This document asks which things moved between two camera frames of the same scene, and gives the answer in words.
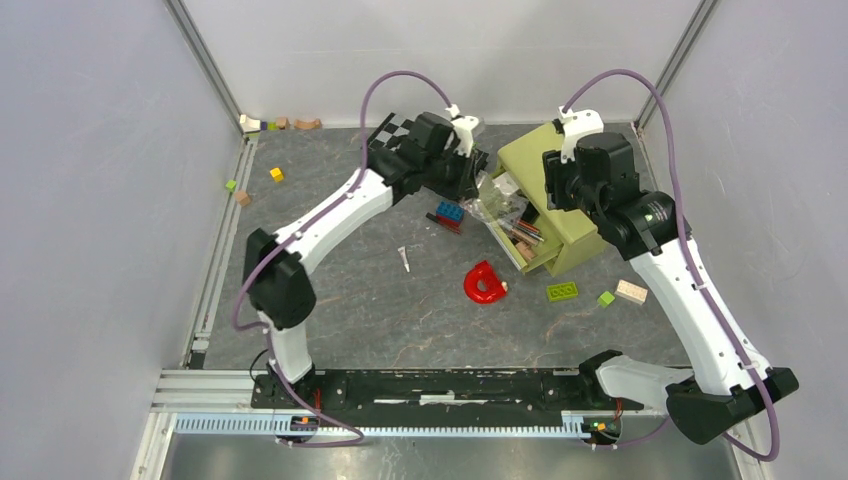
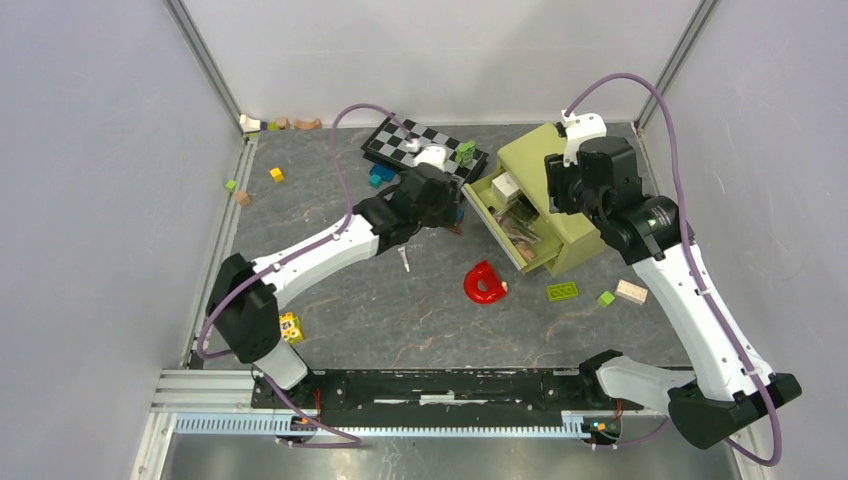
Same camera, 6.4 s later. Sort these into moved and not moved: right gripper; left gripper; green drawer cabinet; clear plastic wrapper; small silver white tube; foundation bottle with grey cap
Moved: left gripper; clear plastic wrapper
Not moved: right gripper; small silver white tube; foundation bottle with grey cap; green drawer cabinet
